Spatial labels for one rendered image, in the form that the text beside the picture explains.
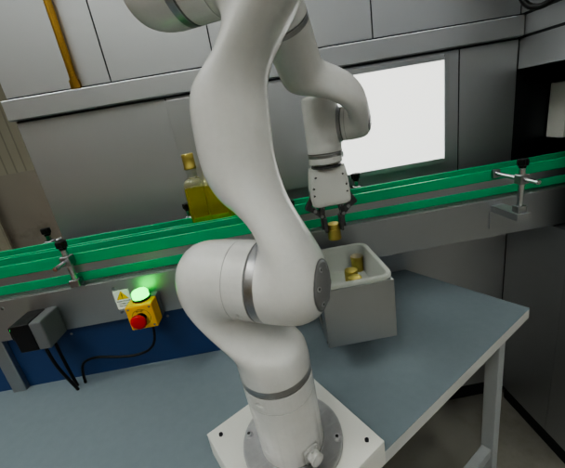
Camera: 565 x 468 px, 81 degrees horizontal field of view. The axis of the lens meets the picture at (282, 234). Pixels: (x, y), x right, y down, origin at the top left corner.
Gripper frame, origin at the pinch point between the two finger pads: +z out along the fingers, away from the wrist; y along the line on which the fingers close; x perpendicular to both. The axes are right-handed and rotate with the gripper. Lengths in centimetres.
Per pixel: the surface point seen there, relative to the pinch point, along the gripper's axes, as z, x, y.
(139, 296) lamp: 9, 5, 53
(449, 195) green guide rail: 2.6, -14.6, -39.0
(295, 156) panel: -15.1, -29.6, 4.7
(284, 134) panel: -22.8, -29.6, 7.3
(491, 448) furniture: 90, 3, -45
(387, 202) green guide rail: 1.5, -14.3, -19.8
